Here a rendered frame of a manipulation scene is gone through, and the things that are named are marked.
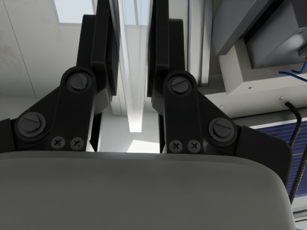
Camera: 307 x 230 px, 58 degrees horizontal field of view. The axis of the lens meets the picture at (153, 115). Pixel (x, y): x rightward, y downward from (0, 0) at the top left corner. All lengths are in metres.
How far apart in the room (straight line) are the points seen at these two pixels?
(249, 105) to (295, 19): 0.26
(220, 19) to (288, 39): 0.13
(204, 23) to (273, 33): 0.14
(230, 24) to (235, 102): 0.19
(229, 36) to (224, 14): 0.04
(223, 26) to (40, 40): 4.20
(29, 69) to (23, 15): 0.87
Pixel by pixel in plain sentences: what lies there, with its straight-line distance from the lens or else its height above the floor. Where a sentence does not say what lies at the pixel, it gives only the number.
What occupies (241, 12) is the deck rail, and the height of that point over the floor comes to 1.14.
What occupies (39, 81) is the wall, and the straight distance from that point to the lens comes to 5.00.
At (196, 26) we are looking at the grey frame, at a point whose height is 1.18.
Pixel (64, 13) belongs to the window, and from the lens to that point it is 4.17.
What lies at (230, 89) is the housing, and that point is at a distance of 0.54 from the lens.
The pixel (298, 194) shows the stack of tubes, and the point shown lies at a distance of 0.87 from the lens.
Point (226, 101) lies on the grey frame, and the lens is 0.59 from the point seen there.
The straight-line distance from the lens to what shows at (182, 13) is 0.73.
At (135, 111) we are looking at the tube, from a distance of 0.23.
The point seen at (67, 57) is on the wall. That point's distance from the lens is 4.45.
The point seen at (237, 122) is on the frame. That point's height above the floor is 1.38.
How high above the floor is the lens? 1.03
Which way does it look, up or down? 34 degrees up
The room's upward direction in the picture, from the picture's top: 176 degrees clockwise
